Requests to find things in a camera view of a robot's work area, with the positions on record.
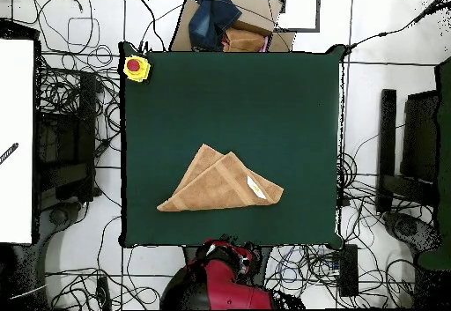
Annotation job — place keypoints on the green cloth covered furniture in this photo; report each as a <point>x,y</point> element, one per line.
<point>444,149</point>

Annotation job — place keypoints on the tan terry towel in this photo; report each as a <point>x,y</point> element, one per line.
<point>218,187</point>

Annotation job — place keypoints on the black equipment stand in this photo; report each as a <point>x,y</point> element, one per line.
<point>86,113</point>

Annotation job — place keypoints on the yellow emergency stop button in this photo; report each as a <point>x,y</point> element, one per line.
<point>134,66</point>

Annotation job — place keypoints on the black caster base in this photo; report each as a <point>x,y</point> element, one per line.
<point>408,228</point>
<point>58,216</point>

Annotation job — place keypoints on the black striped rod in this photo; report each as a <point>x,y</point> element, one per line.
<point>8,153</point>

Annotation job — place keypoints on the dark green table cloth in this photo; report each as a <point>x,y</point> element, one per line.
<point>211,96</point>

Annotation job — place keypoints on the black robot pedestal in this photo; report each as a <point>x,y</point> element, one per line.
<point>266,265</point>

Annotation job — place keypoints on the folded brown towel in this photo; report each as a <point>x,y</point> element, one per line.
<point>243,41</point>

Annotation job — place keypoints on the brown cardboard box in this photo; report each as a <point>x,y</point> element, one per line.
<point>253,8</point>

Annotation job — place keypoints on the blue denim jeans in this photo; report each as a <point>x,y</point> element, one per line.
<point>211,18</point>

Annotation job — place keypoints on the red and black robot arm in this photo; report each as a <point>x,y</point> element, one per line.
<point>218,286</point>

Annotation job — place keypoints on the white panel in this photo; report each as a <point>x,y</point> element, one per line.
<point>16,113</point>

